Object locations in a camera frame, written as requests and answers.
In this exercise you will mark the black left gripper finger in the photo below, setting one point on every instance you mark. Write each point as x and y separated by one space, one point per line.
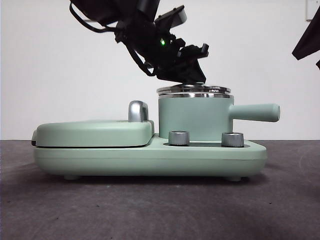
192 75

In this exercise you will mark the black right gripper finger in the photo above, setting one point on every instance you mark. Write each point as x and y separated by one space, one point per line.
308 42
318 64

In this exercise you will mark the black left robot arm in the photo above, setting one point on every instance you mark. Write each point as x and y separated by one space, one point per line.
142 32

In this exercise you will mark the mint green steamer pot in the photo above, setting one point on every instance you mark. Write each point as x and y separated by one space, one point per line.
195 117

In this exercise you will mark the silver control knob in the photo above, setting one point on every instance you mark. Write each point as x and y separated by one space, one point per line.
232 139
178 138

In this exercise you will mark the mint green breakfast machine base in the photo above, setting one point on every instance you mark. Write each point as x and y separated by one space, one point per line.
212 160

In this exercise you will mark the mint green griddle cover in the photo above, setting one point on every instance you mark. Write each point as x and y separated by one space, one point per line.
92 133

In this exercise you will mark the white wall socket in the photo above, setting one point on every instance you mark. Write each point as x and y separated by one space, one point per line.
310 10

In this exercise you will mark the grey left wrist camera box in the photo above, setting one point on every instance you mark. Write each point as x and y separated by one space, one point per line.
179 16

